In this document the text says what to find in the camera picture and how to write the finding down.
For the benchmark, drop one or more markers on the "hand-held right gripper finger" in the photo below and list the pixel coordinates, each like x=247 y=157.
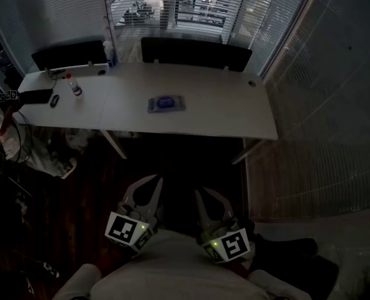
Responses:
x=202 y=212
x=226 y=206

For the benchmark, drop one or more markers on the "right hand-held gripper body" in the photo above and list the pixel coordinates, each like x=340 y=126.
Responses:
x=233 y=245

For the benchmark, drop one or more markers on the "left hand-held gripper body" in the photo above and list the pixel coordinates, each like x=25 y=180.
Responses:
x=122 y=231

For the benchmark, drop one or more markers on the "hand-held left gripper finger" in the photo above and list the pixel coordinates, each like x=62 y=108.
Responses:
x=155 y=203
x=130 y=194

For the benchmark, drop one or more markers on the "blue wet wipes packet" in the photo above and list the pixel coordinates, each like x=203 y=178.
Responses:
x=166 y=103

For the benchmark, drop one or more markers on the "white desk leg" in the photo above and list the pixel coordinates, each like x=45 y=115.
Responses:
x=114 y=144
x=247 y=152

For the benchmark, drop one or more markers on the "person's grey shirt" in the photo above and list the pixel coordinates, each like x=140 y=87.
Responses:
x=172 y=270

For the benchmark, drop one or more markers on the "crumpled white plastic bag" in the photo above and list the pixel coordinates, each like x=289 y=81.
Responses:
x=41 y=158

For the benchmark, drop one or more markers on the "black computer mouse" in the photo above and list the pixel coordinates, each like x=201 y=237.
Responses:
x=54 y=100

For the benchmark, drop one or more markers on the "clear plastic bottle red cap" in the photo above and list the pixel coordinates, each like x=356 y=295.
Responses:
x=75 y=86

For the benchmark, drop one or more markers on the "black flat rectangular device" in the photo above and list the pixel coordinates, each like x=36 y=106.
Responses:
x=36 y=96

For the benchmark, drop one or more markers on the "white spray bottle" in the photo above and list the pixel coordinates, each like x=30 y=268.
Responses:
x=109 y=53

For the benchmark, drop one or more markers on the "short black desk divider panel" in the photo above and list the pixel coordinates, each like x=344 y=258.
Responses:
x=69 y=55

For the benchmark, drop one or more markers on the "long black desk divider panel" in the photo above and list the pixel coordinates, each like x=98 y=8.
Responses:
x=197 y=53

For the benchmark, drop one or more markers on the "horizontal window blinds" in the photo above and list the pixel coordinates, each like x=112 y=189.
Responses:
x=260 y=14

